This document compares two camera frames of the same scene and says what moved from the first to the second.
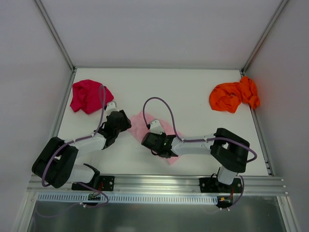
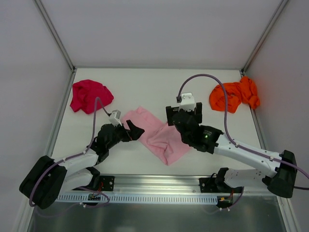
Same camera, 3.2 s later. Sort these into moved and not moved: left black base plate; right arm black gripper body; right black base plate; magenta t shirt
Moved: right arm black gripper body
Not moved: magenta t shirt; right black base plate; left black base plate
